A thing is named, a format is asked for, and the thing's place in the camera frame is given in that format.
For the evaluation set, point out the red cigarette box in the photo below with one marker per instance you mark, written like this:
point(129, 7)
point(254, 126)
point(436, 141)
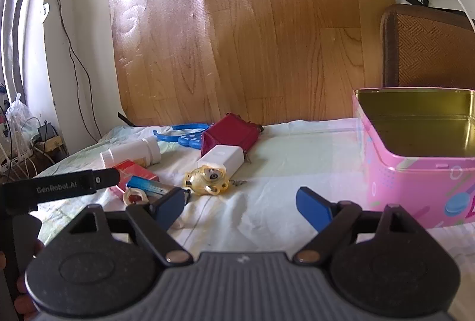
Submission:
point(133, 169)

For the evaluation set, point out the wood pattern wall sheet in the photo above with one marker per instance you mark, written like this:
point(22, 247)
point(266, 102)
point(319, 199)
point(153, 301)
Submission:
point(241, 28)

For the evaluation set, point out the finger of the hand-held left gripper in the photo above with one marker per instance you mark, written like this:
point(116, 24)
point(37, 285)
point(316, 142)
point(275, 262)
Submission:
point(55, 187)

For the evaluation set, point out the white window frame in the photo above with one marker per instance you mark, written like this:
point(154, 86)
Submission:
point(18, 9)

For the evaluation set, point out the pink tin box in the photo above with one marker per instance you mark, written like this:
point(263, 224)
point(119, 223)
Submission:
point(408, 187)

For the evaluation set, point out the red wallet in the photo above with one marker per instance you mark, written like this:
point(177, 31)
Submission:
point(232, 132)

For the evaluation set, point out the brown woven chair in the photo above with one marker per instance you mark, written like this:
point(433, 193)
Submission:
point(426, 46)

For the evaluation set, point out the person's left hand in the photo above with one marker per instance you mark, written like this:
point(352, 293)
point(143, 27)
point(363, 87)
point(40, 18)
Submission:
point(24, 297)

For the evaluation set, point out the clear plastic bag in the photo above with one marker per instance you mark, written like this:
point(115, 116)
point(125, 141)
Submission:
point(18, 113)

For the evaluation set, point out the small black box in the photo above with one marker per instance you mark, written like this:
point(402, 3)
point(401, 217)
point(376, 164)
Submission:
point(46, 132)

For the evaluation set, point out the light printed bedsheet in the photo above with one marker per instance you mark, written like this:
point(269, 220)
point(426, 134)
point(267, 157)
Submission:
point(278, 165)

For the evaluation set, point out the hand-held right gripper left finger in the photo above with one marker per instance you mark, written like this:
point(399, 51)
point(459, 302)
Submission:
point(170, 208)

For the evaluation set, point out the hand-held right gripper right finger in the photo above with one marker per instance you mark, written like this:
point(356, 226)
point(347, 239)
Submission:
point(313, 209)

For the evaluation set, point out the blue dotted bow headband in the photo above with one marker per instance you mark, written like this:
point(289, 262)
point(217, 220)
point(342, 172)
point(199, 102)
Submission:
point(189, 140)

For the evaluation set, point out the white charger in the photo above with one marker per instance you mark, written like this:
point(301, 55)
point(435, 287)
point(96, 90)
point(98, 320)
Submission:
point(222, 156)

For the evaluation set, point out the white pill bottle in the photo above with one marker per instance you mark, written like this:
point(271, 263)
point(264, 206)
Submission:
point(137, 152)

